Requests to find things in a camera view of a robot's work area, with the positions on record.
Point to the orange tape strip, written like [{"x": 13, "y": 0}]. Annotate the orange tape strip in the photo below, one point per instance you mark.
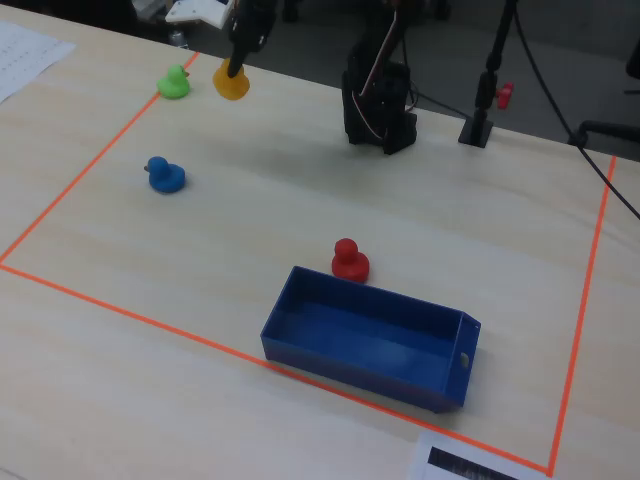
[
  {"x": 582, "y": 310},
  {"x": 150, "y": 320},
  {"x": 100, "y": 158}
]

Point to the blue rubber duck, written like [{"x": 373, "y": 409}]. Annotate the blue rubber duck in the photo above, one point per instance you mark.
[{"x": 165, "y": 176}]

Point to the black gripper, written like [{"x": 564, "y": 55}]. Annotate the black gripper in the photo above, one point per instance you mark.
[{"x": 248, "y": 31}]

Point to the green rubber duck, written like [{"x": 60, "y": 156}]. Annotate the green rubber duck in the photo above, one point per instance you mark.
[{"x": 174, "y": 86}]

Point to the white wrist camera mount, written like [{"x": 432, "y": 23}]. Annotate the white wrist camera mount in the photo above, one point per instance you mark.
[{"x": 200, "y": 11}]

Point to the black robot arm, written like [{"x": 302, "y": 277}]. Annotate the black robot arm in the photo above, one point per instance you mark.
[{"x": 390, "y": 112}]

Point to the red stand knob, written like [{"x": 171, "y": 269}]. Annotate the red stand knob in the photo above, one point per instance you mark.
[{"x": 506, "y": 96}]

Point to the paper with black bar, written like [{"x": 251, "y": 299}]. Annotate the paper with black bar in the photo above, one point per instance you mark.
[{"x": 465, "y": 462}]

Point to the black chair armrest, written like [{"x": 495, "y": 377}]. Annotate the black chair armrest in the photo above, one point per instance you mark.
[{"x": 607, "y": 127}]

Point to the yellow rubber duck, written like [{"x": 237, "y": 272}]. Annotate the yellow rubber duck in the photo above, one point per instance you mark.
[{"x": 232, "y": 88}]

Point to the red rubber duck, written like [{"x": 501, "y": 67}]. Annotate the red rubber duck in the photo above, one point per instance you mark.
[{"x": 350, "y": 264}]

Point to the black camera stand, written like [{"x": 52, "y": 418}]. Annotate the black camera stand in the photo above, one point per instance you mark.
[{"x": 482, "y": 100}]

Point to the clear plastic bottle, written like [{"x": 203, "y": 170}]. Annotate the clear plastic bottle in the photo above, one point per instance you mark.
[{"x": 178, "y": 39}]

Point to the blue plastic box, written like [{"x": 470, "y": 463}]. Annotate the blue plastic box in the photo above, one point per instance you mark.
[{"x": 360, "y": 340}]

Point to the white printed paper sheet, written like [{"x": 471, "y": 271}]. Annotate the white printed paper sheet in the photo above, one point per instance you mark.
[{"x": 25, "y": 55}]

